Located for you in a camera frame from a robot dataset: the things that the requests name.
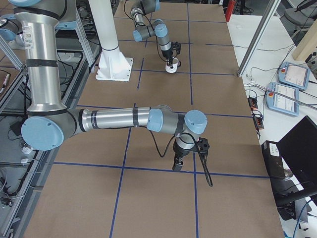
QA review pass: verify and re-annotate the white mug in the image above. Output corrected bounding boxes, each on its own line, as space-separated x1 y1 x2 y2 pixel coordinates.
165 58 182 73

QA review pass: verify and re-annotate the brown cardboard table mat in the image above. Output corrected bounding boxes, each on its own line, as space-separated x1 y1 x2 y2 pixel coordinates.
24 3 284 238

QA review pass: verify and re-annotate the red fire extinguisher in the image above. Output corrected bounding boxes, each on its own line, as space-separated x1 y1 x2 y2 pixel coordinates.
225 0 236 22

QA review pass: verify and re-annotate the orange black connector strip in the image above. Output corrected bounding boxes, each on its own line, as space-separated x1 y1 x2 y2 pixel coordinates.
248 97 264 131

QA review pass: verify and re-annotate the black computer box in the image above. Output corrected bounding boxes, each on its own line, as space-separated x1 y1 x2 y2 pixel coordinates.
261 140 285 179

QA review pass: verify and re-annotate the lower teach pendant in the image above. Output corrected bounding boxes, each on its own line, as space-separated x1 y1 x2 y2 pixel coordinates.
265 82 299 116

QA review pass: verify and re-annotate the teach pendant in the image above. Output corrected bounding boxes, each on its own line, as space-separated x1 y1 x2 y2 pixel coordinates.
265 82 299 116
278 62 310 90

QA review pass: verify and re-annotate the black monitor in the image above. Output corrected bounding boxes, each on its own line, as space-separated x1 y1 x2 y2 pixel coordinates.
277 116 317 185

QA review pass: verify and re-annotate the upper teach pendant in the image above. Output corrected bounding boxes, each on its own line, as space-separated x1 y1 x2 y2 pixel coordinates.
278 62 310 90

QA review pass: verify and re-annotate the thin metal rod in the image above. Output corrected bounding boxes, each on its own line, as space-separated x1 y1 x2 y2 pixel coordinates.
248 81 316 110

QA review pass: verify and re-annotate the grey office chair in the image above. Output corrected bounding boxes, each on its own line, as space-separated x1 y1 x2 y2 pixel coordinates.
284 0 317 33

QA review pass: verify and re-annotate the wooden beam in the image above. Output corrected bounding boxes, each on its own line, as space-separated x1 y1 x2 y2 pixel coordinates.
292 20 317 61

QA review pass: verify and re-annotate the white pedestal column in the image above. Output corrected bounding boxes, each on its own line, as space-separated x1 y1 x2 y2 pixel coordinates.
89 0 133 82

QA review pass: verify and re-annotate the aluminium frame post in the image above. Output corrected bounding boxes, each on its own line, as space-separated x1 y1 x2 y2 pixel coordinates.
237 0 281 77

